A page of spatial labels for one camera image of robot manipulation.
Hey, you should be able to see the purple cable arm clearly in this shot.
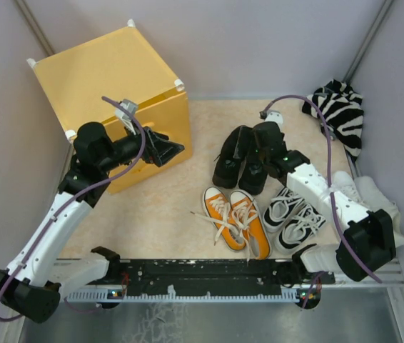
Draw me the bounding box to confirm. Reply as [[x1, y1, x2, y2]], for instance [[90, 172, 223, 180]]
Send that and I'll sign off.
[[0, 95, 146, 322], [263, 94, 383, 284]]

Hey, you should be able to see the orange sneaker right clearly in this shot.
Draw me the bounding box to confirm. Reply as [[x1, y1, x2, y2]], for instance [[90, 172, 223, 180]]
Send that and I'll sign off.
[[229, 189, 272, 260]]

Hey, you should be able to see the black white sneaker right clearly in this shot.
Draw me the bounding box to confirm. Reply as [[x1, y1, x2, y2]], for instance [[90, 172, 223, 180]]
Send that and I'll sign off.
[[273, 204, 326, 254]]

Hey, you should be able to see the orange sneaker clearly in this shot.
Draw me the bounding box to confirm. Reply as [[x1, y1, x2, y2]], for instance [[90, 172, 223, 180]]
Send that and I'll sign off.
[[229, 189, 272, 260], [191, 186, 246, 252]]

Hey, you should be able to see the zebra striped cloth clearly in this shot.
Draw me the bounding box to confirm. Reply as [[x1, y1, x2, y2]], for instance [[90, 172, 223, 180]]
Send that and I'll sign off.
[[306, 79, 364, 159]]

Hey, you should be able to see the black shoe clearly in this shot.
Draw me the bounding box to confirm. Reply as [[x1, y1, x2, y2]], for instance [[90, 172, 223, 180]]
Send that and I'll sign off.
[[212, 125, 252, 189], [238, 149, 268, 196]]

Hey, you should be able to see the black white sneaker left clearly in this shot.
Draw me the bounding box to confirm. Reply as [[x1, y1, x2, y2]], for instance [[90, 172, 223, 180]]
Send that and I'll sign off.
[[263, 187, 304, 233]]

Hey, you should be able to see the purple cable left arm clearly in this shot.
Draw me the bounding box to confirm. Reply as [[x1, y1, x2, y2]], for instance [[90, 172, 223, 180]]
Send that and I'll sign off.
[[0, 95, 146, 322]]

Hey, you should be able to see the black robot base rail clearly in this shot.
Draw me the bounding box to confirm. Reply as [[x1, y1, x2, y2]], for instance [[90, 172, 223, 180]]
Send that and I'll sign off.
[[62, 257, 335, 309]]

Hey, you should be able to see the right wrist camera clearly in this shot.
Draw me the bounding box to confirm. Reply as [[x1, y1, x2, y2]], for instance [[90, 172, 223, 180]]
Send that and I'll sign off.
[[260, 109, 283, 126]]

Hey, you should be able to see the yellow shoe cabinet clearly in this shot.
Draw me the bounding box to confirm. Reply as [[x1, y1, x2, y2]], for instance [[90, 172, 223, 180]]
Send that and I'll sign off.
[[26, 19, 193, 195]]

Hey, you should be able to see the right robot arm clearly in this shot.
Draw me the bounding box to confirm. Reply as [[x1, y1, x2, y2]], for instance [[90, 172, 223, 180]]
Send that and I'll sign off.
[[253, 121, 396, 283]]

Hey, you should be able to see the orange sneaker left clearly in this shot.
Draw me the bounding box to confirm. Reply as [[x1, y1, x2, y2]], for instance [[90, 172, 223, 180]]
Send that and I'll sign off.
[[191, 186, 246, 252]]

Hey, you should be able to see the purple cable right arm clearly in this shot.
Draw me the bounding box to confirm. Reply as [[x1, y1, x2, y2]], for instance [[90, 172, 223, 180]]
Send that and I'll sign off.
[[263, 94, 383, 284]]

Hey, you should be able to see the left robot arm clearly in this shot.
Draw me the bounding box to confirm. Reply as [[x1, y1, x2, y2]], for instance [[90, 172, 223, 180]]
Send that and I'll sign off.
[[0, 121, 185, 323]]

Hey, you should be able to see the black white sneaker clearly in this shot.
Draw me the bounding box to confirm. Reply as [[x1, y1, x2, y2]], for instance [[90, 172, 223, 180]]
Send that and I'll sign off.
[[273, 204, 326, 254], [263, 187, 304, 233]]

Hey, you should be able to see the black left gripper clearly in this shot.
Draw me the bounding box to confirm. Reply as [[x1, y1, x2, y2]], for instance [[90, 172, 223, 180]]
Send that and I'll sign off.
[[99, 118, 184, 173]]

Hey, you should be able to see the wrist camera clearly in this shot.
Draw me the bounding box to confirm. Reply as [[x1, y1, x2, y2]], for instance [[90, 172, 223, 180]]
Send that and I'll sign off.
[[260, 109, 283, 126], [115, 99, 138, 135]]

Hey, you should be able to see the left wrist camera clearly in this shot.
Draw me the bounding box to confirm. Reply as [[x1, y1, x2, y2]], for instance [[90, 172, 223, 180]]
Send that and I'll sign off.
[[115, 99, 138, 135]]

